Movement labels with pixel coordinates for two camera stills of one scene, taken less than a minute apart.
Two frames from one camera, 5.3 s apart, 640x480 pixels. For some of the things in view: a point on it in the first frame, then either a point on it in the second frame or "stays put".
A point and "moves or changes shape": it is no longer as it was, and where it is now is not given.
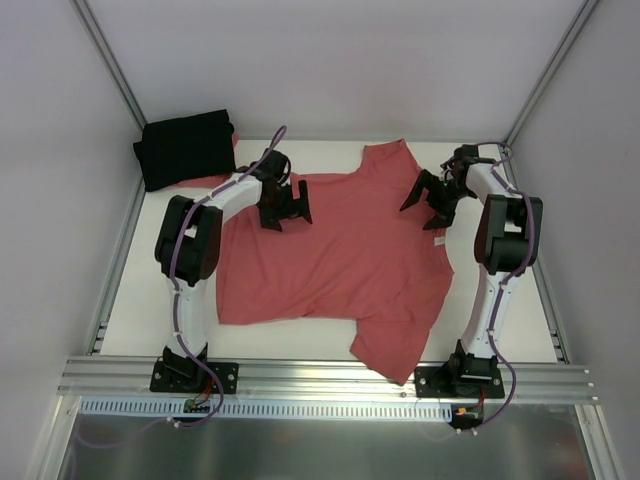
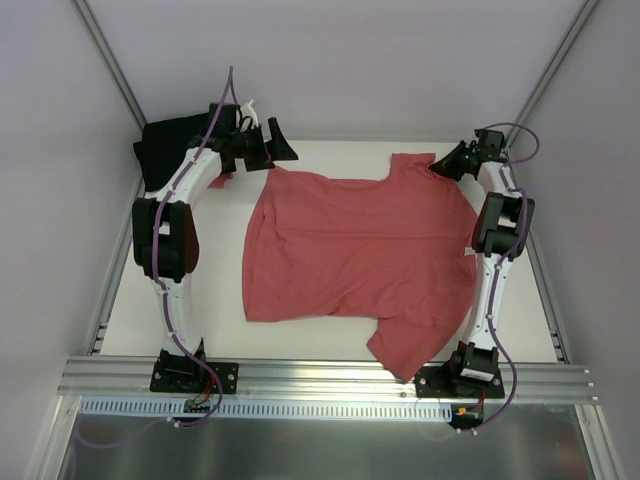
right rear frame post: (582, 18) stays put
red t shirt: (362, 257) moves or changes shape
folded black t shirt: (188, 149) stays put
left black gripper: (282, 204) to (261, 151)
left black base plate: (192, 377) stays put
